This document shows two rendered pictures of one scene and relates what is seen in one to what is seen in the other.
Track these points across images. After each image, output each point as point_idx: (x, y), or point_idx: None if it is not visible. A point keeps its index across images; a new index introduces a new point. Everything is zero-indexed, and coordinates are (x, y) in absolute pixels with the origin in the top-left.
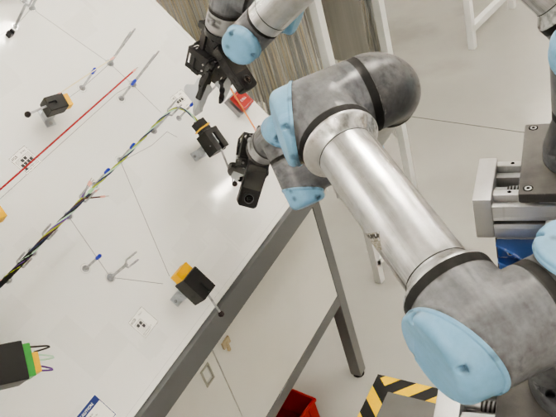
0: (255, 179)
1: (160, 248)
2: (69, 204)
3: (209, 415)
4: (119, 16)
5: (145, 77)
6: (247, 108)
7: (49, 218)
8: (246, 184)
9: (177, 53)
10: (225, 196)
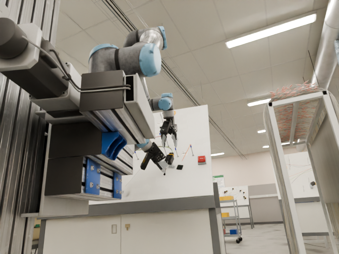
0: (145, 158)
1: (131, 179)
2: None
3: (107, 246)
4: (192, 131)
5: (181, 144)
6: (203, 163)
7: None
8: (143, 160)
9: (199, 143)
10: (164, 180)
